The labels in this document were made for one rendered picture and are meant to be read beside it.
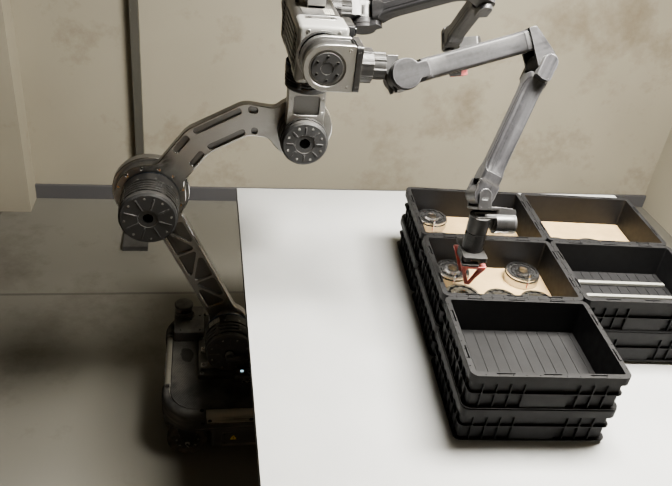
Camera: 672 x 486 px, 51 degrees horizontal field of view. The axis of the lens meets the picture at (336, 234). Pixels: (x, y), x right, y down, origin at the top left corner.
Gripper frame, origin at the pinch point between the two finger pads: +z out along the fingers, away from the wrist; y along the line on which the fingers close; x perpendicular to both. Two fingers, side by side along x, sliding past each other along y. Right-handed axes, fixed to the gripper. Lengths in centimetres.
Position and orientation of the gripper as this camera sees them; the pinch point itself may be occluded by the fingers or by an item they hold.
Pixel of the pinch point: (464, 275)
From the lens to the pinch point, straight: 199.7
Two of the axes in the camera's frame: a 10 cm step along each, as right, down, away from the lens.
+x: -9.9, -0.6, -1.3
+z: -1.2, 8.4, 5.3
